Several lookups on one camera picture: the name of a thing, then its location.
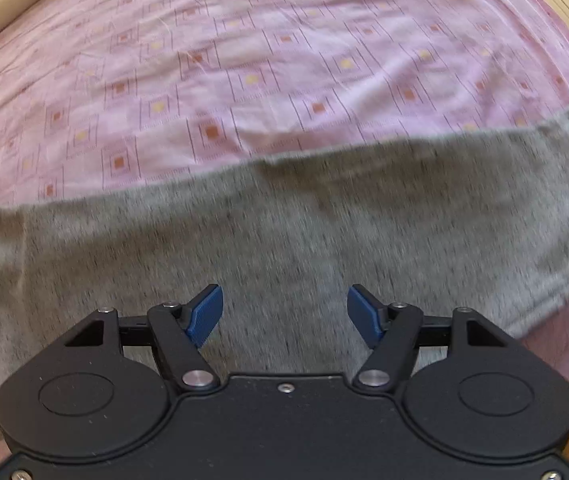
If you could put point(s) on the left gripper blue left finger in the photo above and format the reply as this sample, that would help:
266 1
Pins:
178 333

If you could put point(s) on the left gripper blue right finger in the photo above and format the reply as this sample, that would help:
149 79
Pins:
391 332

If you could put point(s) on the grey speckled pants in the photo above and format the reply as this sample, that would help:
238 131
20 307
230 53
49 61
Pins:
471 219

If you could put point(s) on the pink patterned bed sheet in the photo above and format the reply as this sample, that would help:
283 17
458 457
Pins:
103 94

